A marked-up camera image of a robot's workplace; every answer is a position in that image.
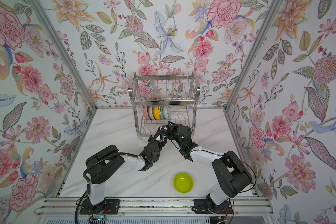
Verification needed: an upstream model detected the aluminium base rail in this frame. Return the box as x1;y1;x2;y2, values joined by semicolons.
34;197;274;217

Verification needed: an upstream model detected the yellow bowl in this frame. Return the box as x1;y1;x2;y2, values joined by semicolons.
152;106;160;120

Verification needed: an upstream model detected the steel two-tier dish rack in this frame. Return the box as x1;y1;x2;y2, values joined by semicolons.
128;72;201;140

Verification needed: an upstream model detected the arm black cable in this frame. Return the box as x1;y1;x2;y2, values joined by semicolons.
170;137;258;224
74;124;167;224

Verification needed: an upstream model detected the green leaf pattern bowl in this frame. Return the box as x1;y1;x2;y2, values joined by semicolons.
158;105;164;120

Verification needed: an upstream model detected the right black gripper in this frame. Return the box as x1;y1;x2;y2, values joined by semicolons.
168;121;186;151

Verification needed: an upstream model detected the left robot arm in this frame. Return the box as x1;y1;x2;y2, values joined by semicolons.
83;125;168;206

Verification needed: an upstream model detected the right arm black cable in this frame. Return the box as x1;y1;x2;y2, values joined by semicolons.
170;137;258;224

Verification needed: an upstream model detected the pale celadon bowl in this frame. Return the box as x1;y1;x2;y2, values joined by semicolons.
162;105;170;120

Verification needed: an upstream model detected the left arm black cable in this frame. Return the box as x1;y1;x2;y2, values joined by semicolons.
74;124;167;224

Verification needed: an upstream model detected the lime green bowl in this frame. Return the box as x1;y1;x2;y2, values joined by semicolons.
173;172;194;194

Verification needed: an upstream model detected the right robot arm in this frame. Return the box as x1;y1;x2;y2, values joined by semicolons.
167;121;253;209

